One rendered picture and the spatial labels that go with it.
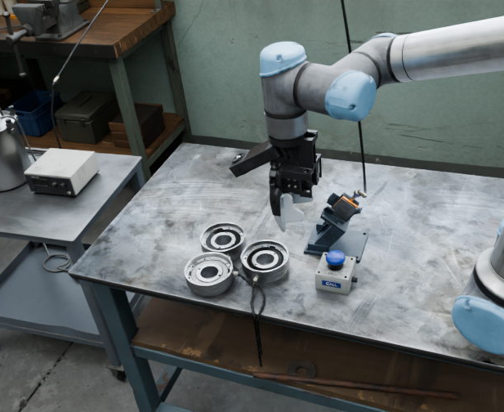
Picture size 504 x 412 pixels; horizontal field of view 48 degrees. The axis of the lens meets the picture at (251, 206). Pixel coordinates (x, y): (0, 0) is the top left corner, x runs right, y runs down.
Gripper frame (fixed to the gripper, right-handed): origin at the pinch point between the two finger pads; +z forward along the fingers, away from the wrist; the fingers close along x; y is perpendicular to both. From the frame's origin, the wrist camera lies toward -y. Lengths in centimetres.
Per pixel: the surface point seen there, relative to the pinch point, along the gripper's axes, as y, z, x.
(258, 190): -17.7, 16.2, 29.1
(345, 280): 12.9, 12.1, -2.1
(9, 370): -116, 96, 3
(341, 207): 8.7, 4.6, 12.1
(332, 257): 9.8, 8.8, 0.5
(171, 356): -30, 43, -8
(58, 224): -77, 28, 15
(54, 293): -104, 75, 26
